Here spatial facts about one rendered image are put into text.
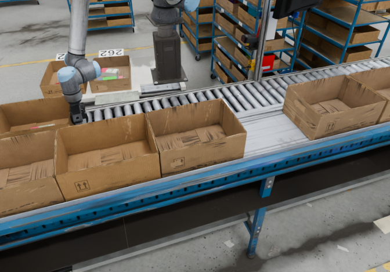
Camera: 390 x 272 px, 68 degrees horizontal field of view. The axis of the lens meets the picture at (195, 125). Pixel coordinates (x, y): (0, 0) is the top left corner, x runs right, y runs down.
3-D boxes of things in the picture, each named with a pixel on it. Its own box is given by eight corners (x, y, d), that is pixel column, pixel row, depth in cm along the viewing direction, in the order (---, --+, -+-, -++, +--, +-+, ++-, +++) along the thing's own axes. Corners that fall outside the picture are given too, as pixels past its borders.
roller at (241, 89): (235, 89, 221) (242, 87, 221) (271, 130, 182) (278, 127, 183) (235, 84, 217) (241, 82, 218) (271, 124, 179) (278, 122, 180)
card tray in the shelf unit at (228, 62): (215, 54, 353) (215, 46, 347) (238, 51, 361) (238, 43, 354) (228, 69, 323) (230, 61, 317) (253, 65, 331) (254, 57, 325)
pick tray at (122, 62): (130, 66, 240) (129, 54, 233) (132, 90, 210) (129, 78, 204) (95, 69, 235) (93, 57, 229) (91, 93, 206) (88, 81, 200)
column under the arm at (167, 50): (150, 69, 235) (145, 29, 214) (181, 66, 240) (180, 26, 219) (154, 85, 215) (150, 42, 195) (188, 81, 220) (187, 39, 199)
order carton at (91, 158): (148, 138, 148) (145, 111, 137) (162, 180, 126) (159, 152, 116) (67, 156, 138) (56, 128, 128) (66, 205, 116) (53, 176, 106)
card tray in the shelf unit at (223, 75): (215, 69, 366) (215, 61, 359) (237, 65, 373) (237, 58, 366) (226, 84, 335) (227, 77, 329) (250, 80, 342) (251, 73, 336)
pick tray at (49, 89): (90, 69, 235) (87, 58, 229) (86, 94, 206) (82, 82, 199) (53, 72, 231) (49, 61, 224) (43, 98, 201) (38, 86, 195)
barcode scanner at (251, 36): (238, 47, 210) (241, 32, 204) (252, 47, 214) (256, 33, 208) (242, 50, 205) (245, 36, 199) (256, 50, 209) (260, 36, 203)
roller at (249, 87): (249, 86, 223) (249, 80, 220) (286, 126, 185) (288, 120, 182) (243, 87, 222) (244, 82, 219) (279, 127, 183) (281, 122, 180)
